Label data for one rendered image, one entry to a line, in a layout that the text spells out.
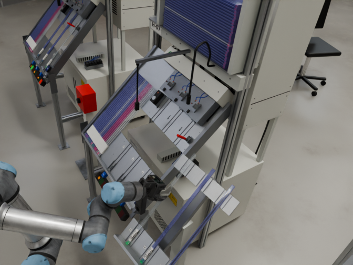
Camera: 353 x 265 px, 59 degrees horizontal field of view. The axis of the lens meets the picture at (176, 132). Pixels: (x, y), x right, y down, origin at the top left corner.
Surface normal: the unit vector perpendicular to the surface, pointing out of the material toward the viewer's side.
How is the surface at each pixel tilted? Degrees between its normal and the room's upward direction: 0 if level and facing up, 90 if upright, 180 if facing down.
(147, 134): 0
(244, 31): 90
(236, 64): 90
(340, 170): 0
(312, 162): 0
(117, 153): 44
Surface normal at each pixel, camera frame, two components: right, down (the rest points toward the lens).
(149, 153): 0.09, -0.77
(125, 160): -0.51, -0.35
